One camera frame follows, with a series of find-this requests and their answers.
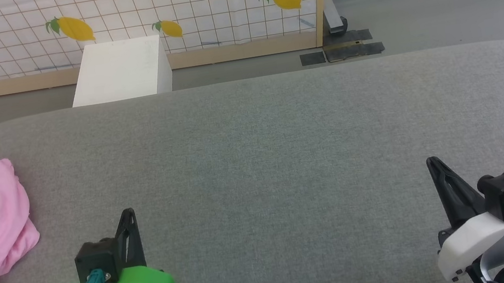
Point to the grey fabric sofa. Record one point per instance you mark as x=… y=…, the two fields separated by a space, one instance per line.
x=260 y=160

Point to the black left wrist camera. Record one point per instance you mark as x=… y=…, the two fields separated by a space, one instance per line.
x=96 y=260

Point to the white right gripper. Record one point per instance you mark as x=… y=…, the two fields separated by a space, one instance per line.
x=469 y=238

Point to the white box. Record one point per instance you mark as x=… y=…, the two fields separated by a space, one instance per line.
x=119 y=71

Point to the lemon-patterned partition screen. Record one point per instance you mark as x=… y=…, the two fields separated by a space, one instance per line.
x=242 y=50

